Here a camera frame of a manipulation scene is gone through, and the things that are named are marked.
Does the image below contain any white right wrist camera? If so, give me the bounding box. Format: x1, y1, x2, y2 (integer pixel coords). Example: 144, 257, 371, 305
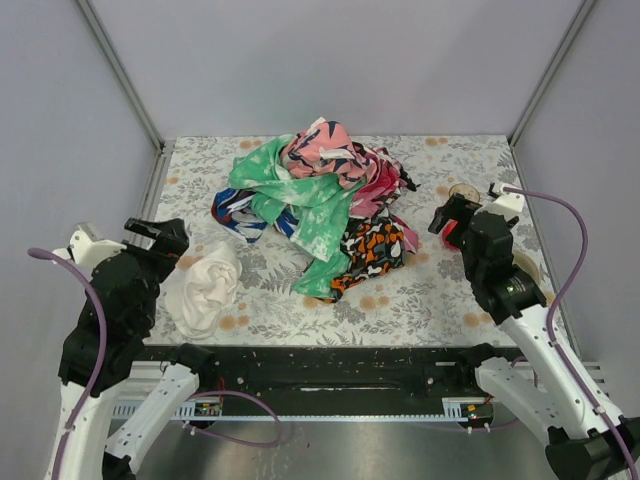
484, 183, 525, 220

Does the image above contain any orange grey camouflage cloth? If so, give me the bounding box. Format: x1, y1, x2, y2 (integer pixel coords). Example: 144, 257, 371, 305
325, 215, 407, 303

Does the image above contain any pink navy leaf-print cloth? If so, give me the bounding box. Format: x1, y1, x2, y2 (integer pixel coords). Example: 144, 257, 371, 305
280, 117, 377, 189

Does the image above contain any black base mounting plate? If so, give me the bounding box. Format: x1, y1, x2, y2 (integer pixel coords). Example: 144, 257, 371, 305
134, 344, 516, 416

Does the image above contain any red apple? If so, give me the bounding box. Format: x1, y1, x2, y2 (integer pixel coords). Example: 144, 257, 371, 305
441, 220, 460, 250

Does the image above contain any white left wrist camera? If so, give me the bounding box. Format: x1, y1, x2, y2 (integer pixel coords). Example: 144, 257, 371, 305
53, 222, 125, 268

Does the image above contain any right aluminium frame post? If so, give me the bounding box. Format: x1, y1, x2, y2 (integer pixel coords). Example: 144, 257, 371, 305
508, 0, 601, 146

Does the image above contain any green tie-dye cloth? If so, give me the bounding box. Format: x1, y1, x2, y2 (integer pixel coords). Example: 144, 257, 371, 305
228, 134, 364, 299

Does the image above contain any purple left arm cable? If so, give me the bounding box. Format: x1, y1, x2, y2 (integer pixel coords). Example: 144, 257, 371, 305
27, 247, 282, 480

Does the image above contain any floral patterned table mat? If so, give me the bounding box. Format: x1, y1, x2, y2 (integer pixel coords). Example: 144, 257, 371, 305
156, 135, 519, 347

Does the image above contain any beige metal bowl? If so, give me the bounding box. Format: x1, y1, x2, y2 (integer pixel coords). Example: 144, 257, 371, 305
513, 250, 541, 286

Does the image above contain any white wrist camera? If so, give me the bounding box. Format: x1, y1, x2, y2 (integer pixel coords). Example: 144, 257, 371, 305
53, 222, 125, 268
484, 183, 525, 220

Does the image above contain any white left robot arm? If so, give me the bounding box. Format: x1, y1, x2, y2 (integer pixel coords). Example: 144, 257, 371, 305
29, 218, 363, 479

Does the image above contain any left aluminium frame post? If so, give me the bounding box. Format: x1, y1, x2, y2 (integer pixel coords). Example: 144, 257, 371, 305
74, 0, 166, 152

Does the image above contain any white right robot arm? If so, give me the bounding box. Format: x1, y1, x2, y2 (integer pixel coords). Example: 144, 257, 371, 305
429, 184, 639, 479

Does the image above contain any blue red white cloth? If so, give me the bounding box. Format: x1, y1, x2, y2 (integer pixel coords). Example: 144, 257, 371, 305
211, 188, 299, 244

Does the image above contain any aluminium frame post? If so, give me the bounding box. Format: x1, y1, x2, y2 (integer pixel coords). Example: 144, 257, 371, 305
74, 0, 166, 152
508, 0, 601, 146

